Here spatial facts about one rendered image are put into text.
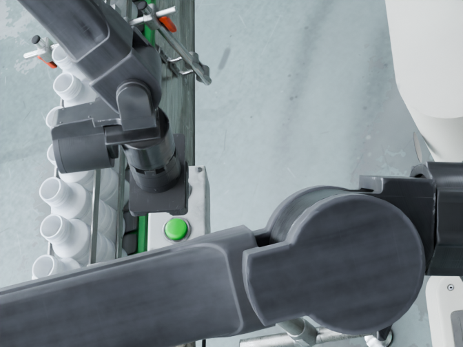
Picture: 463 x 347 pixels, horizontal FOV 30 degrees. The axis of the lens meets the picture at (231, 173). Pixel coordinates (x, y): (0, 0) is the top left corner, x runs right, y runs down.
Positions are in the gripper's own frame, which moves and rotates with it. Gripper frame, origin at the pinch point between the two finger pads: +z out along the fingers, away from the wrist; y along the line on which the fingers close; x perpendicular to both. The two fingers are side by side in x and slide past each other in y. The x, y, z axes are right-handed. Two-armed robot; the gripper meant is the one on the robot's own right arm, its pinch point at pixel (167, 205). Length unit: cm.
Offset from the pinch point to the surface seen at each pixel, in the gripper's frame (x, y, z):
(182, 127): -2.4, -32.3, 34.2
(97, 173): -12.3, -11.8, 12.4
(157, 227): -2.5, -0.5, 7.8
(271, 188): 12, -64, 122
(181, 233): 0.9, 1.0, 6.8
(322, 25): 30, -115, 115
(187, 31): -2, -55, 36
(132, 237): -8.7, -6.0, 22.7
